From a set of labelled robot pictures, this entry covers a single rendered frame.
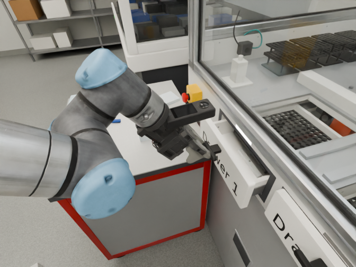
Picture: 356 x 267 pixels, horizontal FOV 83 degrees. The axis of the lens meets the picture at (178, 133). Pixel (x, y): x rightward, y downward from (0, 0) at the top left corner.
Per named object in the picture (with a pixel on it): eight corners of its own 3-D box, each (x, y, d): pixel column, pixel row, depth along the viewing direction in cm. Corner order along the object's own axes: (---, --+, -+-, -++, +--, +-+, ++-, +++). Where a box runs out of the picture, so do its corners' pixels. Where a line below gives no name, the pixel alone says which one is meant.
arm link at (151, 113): (148, 80, 41) (156, 100, 35) (161, 94, 44) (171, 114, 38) (122, 104, 43) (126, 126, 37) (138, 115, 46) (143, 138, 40)
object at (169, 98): (158, 109, 97) (157, 106, 95) (149, 101, 102) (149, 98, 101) (179, 100, 101) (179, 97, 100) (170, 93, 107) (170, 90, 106)
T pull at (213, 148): (213, 162, 53) (213, 159, 52) (202, 143, 59) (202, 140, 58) (225, 159, 54) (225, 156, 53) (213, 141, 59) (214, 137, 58)
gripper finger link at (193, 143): (197, 148, 52) (177, 128, 47) (203, 144, 52) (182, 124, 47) (203, 160, 48) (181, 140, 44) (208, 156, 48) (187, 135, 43)
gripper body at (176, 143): (165, 142, 54) (132, 118, 46) (190, 122, 52) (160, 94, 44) (173, 162, 48) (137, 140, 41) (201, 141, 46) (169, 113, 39)
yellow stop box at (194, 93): (190, 108, 82) (190, 93, 77) (185, 99, 87) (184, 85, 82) (202, 106, 83) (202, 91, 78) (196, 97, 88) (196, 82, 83)
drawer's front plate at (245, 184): (240, 210, 52) (249, 185, 44) (199, 137, 72) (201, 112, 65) (247, 207, 52) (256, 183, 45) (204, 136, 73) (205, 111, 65)
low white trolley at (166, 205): (110, 268, 114) (46, 198, 63) (107, 180, 159) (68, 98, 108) (205, 236, 125) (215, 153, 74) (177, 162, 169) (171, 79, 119)
